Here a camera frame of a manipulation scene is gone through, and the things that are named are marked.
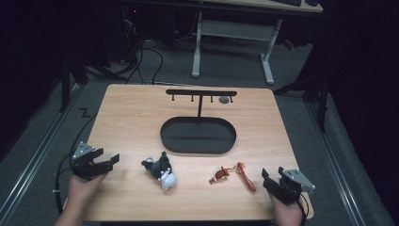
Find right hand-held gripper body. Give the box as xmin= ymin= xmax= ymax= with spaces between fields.
xmin=274 ymin=169 xmax=316 ymax=205

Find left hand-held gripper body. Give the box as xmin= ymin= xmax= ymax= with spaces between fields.
xmin=71 ymin=140 xmax=112 ymax=182

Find red keychain with strap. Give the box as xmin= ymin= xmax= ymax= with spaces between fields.
xmin=208 ymin=161 xmax=257 ymax=193

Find black and white plush toy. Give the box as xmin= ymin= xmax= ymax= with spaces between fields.
xmin=140 ymin=151 xmax=179 ymax=191

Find black hook rack with tray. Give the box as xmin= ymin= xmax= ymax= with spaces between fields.
xmin=159 ymin=89 xmax=238 ymax=155

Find person's right hand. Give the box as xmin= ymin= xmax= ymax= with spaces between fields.
xmin=270 ymin=193 xmax=304 ymax=226

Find person's left hand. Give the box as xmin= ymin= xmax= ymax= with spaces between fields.
xmin=66 ymin=172 xmax=107 ymax=215

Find black metal stand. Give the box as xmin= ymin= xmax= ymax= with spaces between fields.
xmin=58 ymin=46 xmax=89 ymax=113
xmin=273 ymin=71 xmax=330 ymax=133

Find white-framed desk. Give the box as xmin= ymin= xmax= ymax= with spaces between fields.
xmin=190 ymin=0 xmax=324 ymax=86

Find black keyboard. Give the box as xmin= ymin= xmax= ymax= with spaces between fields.
xmin=272 ymin=0 xmax=303 ymax=8

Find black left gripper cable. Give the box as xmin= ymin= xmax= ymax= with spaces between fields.
xmin=55 ymin=113 xmax=98 ymax=216

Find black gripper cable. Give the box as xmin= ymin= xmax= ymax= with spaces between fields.
xmin=55 ymin=113 xmax=98 ymax=216
xmin=295 ymin=193 xmax=311 ymax=226

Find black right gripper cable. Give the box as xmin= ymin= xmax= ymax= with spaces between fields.
xmin=295 ymin=193 xmax=311 ymax=226

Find metal floor rail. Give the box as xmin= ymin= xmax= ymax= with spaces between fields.
xmin=305 ymin=101 xmax=367 ymax=226
xmin=0 ymin=84 xmax=80 ymax=218

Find black floor cables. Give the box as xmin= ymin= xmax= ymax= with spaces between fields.
xmin=123 ymin=39 xmax=165 ymax=86

